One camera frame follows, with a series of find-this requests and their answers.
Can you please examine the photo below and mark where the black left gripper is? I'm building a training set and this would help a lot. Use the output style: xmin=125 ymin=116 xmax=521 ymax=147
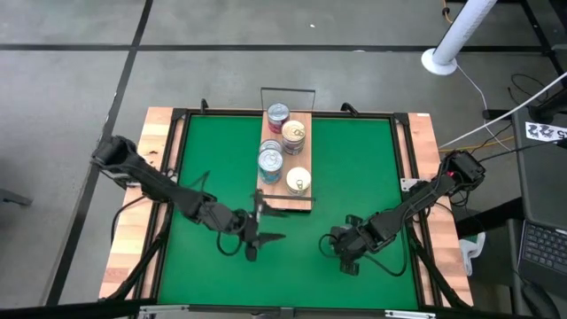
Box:
xmin=207 ymin=190 xmax=291 ymax=262

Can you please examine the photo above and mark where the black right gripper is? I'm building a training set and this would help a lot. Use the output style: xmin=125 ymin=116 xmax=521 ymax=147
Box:
xmin=330 ymin=214 xmax=387 ymax=276

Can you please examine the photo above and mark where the green table mat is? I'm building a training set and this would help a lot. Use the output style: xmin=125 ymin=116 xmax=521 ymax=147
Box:
xmin=157 ymin=113 xmax=421 ymax=311

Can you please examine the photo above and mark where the black stand base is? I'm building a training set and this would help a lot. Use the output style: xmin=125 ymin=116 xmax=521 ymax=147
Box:
xmin=481 ymin=86 xmax=567 ymax=121

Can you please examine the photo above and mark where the white tower fan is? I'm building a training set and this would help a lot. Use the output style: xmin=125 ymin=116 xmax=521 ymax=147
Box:
xmin=420 ymin=0 xmax=500 ymax=76

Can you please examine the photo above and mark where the dark grey laptop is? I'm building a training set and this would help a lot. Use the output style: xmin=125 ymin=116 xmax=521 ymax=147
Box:
xmin=516 ymin=219 xmax=567 ymax=289

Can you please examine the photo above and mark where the dark grey side desk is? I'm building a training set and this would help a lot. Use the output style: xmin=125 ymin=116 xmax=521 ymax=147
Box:
xmin=509 ymin=108 xmax=567 ymax=319

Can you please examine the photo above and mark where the black horizontal bar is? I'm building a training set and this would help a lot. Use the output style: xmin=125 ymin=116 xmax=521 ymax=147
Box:
xmin=0 ymin=297 xmax=154 ymax=319

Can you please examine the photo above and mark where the white paper number label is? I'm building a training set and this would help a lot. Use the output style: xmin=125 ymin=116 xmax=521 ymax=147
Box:
xmin=524 ymin=121 xmax=567 ymax=144

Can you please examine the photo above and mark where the grey furniture foot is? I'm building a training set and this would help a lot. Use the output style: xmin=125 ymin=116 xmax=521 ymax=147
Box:
xmin=0 ymin=189 xmax=33 ymax=207

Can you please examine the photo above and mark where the wooden shelf black wire frame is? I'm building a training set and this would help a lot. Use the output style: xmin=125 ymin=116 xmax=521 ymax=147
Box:
xmin=252 ymin=87 xmax=318 ymax=214

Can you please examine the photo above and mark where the silver metal bracket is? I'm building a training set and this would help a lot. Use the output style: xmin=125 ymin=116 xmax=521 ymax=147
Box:
xmin=384 ymin=309 xmax=438 ymax=319
xmin=137 ymin=304 xmax=192 ymax=319

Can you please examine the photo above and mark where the black metal table frame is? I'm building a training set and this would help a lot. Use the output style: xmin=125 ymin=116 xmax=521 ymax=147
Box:
xmin=132 ymin=105 xmax=444 ymax=311

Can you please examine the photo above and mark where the yellow floor cable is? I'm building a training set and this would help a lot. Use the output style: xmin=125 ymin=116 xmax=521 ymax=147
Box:
xmin=439 ymin=136 xmax=516 ymax=152

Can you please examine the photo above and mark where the thin white cable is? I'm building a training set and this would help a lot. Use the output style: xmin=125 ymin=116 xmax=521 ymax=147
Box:
xmin=454 ymin=64 xmax=513 ymax=152

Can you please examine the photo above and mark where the thick white cable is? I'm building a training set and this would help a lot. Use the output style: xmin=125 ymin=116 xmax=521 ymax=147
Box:
xmin=440 ymin=72 xmax=567 ymax=150

